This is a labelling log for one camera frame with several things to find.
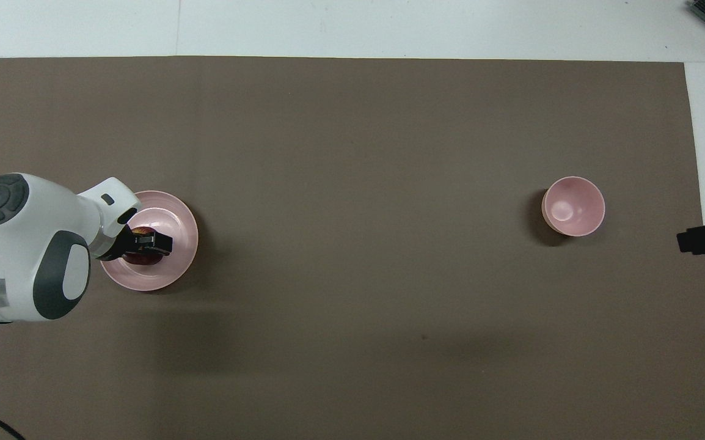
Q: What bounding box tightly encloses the pink plate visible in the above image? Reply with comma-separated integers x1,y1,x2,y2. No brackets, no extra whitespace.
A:
100,190,199,292

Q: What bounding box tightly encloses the pink bowl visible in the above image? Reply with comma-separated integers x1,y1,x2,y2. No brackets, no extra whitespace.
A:
541,176,606,238

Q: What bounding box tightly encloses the red apple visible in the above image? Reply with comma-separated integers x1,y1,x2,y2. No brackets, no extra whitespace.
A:
122,225,165,265

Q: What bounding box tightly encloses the brown table mat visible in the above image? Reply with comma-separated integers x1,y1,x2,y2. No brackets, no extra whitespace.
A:
0,56,705,440

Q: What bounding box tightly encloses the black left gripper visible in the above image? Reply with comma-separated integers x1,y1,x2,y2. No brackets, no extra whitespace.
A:
107,224,174,262

